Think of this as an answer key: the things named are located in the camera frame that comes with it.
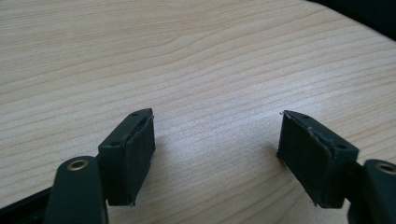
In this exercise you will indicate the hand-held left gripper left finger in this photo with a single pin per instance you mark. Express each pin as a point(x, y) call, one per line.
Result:
point(130, 155)

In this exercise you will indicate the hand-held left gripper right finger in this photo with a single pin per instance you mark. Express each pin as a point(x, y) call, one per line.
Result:
point(311, 155)

